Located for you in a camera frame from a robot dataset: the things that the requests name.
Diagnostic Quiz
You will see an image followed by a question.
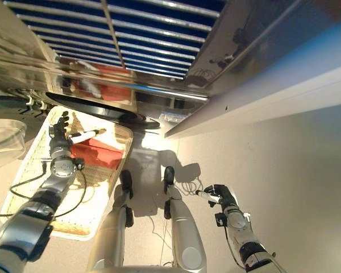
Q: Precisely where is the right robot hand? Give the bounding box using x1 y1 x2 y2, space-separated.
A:
197 184 240 210

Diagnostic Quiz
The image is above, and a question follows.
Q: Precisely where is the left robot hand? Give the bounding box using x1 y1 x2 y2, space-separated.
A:
46 111 107 160

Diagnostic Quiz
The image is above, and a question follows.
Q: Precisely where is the red cloth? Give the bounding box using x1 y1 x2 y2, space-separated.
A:
69 137 124 172

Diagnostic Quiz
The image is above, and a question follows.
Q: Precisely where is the cream wicker basket tray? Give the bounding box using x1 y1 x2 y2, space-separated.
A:
0 105 135 242

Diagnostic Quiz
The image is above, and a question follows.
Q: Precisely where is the round glass washer door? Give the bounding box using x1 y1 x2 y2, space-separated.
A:
0 94 51 172

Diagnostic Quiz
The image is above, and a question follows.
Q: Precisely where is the blue energy label sticker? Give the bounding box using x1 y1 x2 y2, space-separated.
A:
157 113 190 125

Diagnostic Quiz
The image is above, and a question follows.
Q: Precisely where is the silver left robot leg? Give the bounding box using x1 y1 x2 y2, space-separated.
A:
86 169 135 273

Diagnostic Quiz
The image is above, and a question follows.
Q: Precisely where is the dryer vent grille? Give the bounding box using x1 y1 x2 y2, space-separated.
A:
2 0 228 82

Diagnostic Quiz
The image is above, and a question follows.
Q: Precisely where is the dark grey stacked dryer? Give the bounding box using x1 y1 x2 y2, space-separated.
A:
0 0 305 99

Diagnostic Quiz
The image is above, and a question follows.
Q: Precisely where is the thin floor cable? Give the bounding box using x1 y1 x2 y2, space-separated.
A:
181 178 206 197

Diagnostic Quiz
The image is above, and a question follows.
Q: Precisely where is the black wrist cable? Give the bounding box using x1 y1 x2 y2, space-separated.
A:
0 161 88 226

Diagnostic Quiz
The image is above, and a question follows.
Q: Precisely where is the white appliance cabinet enclosure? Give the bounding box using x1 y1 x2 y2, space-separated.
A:
164 0 341 139

